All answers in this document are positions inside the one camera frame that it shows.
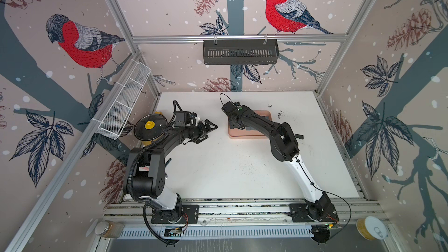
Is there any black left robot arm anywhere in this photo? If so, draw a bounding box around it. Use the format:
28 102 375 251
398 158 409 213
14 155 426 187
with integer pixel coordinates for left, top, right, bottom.
123 120 218 215

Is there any glass jar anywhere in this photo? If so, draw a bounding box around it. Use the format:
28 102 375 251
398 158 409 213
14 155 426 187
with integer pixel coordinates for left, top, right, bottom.
94 220 124 239

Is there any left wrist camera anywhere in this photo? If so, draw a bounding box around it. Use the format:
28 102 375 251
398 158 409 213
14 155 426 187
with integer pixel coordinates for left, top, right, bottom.
173 111 197 128

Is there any pink plastic storage tray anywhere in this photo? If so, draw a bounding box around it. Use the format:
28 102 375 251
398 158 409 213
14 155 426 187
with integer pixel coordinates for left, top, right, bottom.
228 110 272 140

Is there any yellow tape roll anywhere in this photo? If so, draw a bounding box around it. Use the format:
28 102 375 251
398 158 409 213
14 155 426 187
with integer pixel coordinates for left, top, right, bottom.
356 217 388 240

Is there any black hanging wire basket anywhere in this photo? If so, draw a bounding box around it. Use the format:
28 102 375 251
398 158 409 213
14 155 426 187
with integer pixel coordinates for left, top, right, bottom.
203 39 280 65

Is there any yellow electric cooking pot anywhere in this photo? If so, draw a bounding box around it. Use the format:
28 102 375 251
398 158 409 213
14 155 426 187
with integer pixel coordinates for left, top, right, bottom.
134 113 168 147

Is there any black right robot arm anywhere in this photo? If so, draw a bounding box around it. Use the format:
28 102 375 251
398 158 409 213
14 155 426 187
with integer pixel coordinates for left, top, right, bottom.
222 101 334 221

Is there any white wire mesh shelf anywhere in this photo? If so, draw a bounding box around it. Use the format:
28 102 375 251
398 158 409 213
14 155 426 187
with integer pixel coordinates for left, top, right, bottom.
96 60 151 140

